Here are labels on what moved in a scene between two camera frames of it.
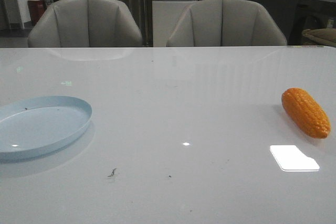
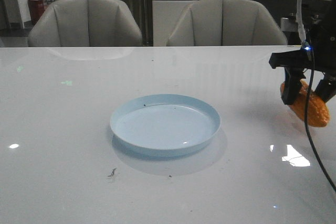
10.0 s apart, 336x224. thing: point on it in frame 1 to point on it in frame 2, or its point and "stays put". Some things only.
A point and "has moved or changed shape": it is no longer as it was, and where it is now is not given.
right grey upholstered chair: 223,21 stays put
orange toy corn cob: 306,112 has moved or changed shape
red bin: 37,8 stays put
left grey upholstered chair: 84,21 stays put
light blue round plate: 32,126 to 164,125
